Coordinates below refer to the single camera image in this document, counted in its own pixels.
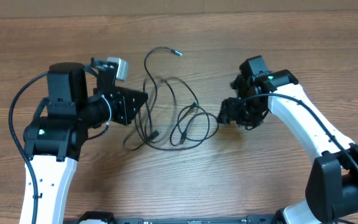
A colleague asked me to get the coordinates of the black long usb cable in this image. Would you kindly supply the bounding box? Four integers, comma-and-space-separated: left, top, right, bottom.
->
122, 46, 183, 152

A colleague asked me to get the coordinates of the black short usb cable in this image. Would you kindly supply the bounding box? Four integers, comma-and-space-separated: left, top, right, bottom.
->
147, 76, 219, 152

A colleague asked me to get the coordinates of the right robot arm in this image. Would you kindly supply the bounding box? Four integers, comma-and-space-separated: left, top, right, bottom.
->
218, 55, 358, 223

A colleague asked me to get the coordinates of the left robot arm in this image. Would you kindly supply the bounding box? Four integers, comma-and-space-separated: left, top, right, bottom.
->
20, 57, 148, 223

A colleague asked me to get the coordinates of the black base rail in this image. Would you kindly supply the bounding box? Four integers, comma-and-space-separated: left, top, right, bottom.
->
114, 214, 283, 224

